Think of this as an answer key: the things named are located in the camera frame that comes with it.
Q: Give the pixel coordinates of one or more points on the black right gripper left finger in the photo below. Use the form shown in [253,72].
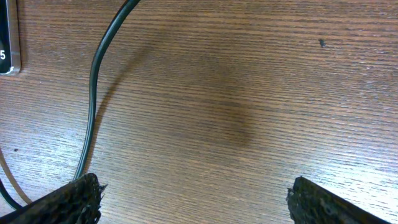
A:
[77,202]

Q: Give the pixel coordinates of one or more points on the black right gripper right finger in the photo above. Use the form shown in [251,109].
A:
[308,203]

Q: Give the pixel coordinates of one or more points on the black Galaxy flip phone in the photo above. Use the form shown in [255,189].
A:
[10,41]

